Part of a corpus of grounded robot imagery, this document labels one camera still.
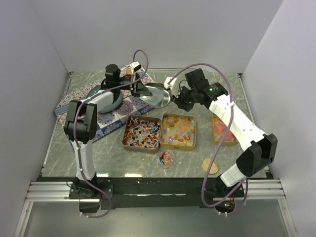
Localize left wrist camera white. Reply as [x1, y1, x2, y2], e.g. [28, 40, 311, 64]
[129, 61, 142, 74]

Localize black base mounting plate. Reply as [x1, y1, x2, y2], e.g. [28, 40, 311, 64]
[67, 178, 244, 214]

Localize gold tin with popsicle candies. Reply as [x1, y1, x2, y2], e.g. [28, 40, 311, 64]
[159, 114, 197, 151]

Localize clear glass jar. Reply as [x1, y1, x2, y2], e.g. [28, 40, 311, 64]
[157, 150, 174, 169]

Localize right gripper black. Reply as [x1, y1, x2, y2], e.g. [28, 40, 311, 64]
[170, 85, 197, 112]

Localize teal ceramic plate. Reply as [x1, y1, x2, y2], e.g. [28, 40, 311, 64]
[92, 89, 123, 113]

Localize metal candy scoop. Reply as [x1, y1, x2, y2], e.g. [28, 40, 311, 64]
[139, 83, 171, 108]

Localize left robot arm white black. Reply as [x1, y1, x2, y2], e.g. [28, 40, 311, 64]
[64, 61, 152, 198]

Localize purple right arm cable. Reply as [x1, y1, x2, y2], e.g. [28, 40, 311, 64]
[170, 63, 248, 215]

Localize wooden jar lid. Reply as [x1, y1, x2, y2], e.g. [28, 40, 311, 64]
[201, 158, 220, 175]

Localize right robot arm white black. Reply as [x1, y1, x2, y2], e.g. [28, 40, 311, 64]
[164, 69, 277, 197]

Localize gold tin with gummy candies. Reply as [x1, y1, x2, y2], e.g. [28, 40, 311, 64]
[211, 114, 237, 146]

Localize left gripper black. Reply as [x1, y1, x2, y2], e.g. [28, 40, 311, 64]
[117, 73, 153, 98]

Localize orange cup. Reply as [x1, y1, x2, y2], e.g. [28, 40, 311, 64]
[125, 67, 134, 75]

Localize aluminium rail frame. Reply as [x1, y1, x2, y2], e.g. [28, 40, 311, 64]
[25, 180, 286, 202]

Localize gold tin with lollipops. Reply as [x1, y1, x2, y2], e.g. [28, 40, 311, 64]
[122, 115, 161, 154]

